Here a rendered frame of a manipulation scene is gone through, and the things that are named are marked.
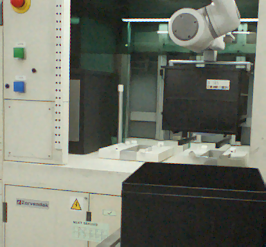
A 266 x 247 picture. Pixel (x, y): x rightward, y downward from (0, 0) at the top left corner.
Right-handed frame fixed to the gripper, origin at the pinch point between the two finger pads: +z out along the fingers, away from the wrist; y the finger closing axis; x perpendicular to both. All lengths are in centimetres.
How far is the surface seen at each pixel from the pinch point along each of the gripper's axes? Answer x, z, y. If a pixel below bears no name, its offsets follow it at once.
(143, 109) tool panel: -24, 80, -46
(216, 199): -34, -51, 12
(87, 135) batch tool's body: -32, 17, -46
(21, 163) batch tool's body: -39, -10, -55
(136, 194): -34, -53, -2
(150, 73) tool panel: -7, 80, -43
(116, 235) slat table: -49, -34, -14
